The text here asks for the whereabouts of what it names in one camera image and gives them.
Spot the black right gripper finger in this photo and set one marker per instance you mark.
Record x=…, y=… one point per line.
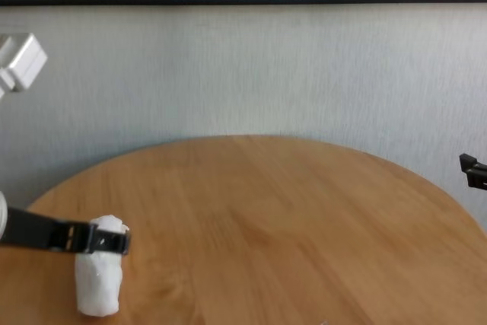
x=477, y=176

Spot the thin black wall rail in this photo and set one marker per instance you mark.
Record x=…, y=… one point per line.
x=243, y=0

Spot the white sandbag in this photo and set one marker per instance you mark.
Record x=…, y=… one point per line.
x=99, y=283

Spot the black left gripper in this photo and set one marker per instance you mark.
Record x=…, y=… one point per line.
x=26, y=230

